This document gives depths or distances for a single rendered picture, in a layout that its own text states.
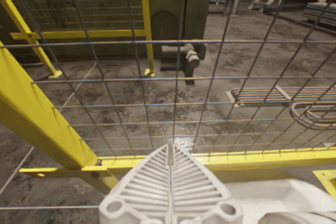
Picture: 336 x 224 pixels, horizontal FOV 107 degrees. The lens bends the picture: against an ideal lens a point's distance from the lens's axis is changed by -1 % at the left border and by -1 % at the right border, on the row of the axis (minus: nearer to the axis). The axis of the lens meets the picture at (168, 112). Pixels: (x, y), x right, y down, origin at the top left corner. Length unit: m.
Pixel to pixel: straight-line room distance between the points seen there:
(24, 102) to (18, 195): 0.85
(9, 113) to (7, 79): 0.05
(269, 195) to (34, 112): 0.59
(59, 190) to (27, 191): 0.17
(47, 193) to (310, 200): 1.05
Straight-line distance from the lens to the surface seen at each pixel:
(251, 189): 0.49
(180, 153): 0.16
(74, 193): 0.91
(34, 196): 1.02
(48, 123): 0.29
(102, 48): 2.11
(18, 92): 0.26
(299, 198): 0.54
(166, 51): 1.54
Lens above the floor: 0.75
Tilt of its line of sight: 46 degrees down
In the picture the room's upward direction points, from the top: straight up
